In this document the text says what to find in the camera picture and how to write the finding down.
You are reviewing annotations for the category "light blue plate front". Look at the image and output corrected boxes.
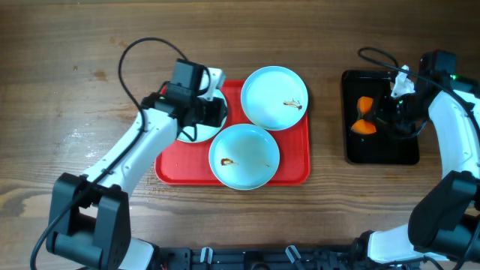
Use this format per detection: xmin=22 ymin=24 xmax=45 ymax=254
xmin=208 ymin=124 xmax=281 ymax=191

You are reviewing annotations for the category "black rectangular tray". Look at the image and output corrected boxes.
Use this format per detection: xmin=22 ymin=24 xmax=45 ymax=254
xmin=341 ymin=70 xmax=419 ymax=165

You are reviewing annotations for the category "light blue plate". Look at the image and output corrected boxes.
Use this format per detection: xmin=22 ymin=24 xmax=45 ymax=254
xmin=240 ymin=66 xmax=309 ymax=131
xmin=208 ymin=124 xmax=281 ymax=191
xmin=175 ymin=88 xmax=229 ymax=144

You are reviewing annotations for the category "orange sponge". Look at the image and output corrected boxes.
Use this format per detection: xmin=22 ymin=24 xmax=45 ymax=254
xmin=350 ymin=96 xmax=377 ymax=135

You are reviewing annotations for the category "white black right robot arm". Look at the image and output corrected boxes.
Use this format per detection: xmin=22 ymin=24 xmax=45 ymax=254
xmin=341 ymin=50 xmax=479 ymax=267

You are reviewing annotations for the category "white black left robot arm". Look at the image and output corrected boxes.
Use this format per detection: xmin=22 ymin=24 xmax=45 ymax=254
xmin=45 ymin=59 xmax=228 ymax=269

